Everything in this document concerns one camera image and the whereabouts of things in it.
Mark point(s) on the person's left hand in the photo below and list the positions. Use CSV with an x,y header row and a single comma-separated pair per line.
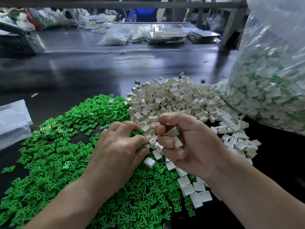
x,y
114,159

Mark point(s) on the person's right hand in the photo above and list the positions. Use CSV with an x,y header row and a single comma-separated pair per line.
x,y
200,143

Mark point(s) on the green and white assembled part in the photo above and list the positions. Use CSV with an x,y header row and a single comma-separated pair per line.
x,y
173,131

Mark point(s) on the pile of white plastic caps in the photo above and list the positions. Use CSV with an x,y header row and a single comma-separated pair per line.
x,y
186,100

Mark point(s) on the pile of green plastic clips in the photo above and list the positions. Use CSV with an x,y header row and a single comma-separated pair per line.
x,y
43,150

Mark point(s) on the clear plastic bag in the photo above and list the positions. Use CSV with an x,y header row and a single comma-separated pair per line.
x,y
267,88

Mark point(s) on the person's left forearm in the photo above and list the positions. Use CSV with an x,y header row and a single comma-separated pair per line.
x,y
59,210

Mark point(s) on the person's right forearm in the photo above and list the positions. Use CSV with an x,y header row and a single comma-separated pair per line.
x,y
259,198

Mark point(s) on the small green plastic part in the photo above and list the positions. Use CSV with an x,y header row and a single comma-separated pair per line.
x,y
8,169

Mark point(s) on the small clear bag of parts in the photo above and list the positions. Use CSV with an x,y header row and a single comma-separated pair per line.
x,y
113,37

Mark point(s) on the stack of clear flat bags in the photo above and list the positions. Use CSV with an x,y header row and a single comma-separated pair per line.
x,y
14,124

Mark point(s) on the dark flat tray stack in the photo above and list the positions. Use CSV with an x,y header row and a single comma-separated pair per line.
x,y
204,36

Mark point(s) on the blue crate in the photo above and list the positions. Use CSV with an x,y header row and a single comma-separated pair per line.
x,y
144,14

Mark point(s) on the grey metal horizontal bar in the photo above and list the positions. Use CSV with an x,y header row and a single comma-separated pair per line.
x,y
143,4

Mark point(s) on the grey heat sealer machine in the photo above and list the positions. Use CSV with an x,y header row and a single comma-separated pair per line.
x,y
20,40

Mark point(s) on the grey metal slanted post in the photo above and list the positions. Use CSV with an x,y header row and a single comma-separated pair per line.
x,y
233,20

